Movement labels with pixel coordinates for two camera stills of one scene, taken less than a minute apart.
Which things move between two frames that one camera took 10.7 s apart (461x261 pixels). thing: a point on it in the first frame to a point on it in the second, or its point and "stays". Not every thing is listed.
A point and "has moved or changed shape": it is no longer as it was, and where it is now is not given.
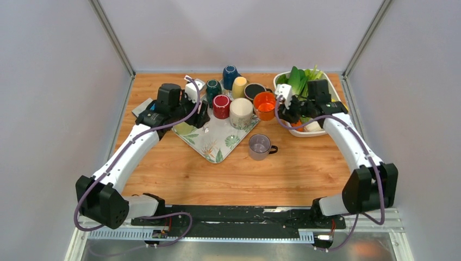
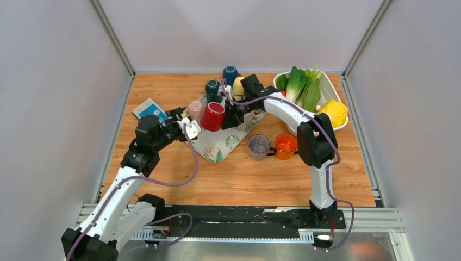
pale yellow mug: x=238 y=87 stays
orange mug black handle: x=264 y=104 has moved or changed shape
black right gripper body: x=296 y=109 to x=237 y=111
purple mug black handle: x=260 y=147 stays
